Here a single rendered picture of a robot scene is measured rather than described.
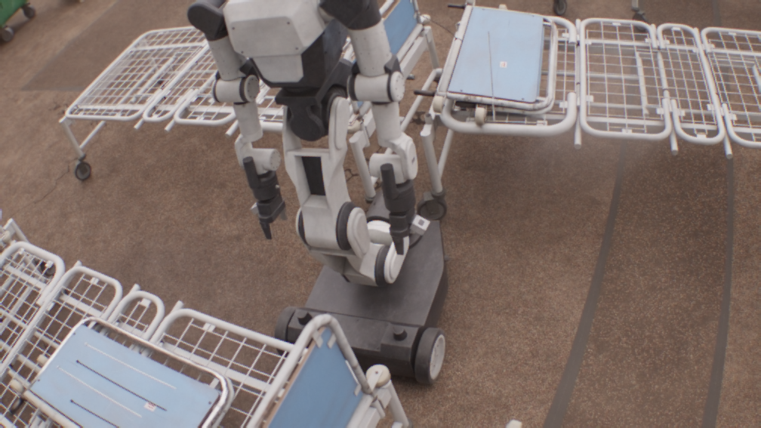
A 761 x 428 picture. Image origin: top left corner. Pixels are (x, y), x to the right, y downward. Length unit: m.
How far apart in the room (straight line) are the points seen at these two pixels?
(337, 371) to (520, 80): 1.41
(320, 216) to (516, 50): 1.18
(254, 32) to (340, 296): 1.12
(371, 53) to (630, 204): 1.52
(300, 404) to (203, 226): 1.87
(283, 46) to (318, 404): 0.86
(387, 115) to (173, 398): 1.00
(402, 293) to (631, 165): 1.25
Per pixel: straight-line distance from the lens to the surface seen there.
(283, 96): 1.77
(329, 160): 1.79
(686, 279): 2.53
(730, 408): 2.27
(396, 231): 1.86
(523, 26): 2.86
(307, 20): 1.56
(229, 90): 1.85
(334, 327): 1.43
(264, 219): 2.05
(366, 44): 1.59
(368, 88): 1.64
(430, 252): 2.41
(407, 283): 2.34
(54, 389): 2.14
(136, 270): 3.17
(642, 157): 3.00
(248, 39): 1.64
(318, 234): 1.93
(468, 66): 2.55
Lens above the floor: 1.97
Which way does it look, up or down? 43 degrees down
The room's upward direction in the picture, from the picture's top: 18 degrees counter-clockwise
